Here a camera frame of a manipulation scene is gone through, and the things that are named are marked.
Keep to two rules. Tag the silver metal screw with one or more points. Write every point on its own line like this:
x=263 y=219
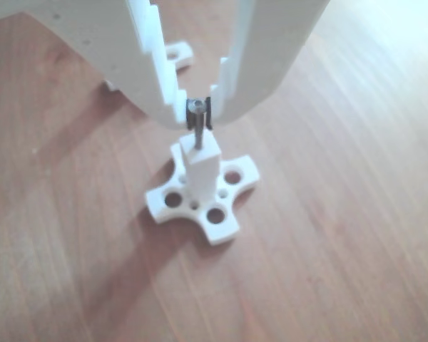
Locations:
x=199 y=135

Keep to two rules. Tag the white printed post stand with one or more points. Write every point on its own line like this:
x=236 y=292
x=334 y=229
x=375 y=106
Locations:
x=203 y=171
x=178 y=53

